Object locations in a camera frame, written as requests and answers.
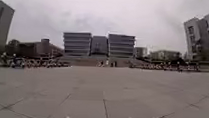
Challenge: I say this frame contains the tall grey building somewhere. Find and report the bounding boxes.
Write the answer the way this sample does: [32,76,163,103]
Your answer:
[0,0,17,55]

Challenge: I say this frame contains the group of people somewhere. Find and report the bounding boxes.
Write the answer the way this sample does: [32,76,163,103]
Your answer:
[99,59,118,68]

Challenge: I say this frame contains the low pale building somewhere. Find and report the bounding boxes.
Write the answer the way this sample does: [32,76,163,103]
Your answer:
[149,49,183,63]

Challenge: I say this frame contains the small grey building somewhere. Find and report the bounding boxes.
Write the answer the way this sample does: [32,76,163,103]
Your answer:
[134,46,149,60]

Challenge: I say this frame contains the row of parked bicycles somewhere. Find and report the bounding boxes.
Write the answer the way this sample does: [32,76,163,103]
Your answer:
[128,60,201,73]
[0,52,73,71]

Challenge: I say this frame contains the wide stone steps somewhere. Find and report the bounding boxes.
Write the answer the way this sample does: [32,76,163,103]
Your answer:
[60,54,141,69]

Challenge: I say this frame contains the pale multi-storey building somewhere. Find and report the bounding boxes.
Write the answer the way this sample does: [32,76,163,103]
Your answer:
[182,8,209,62]

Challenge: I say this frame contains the grey striped central building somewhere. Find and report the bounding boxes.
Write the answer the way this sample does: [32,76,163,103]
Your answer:
[62,31,136,60]

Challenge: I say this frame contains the low brown building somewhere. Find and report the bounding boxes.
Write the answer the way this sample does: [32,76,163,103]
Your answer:
[6,37,65,60]

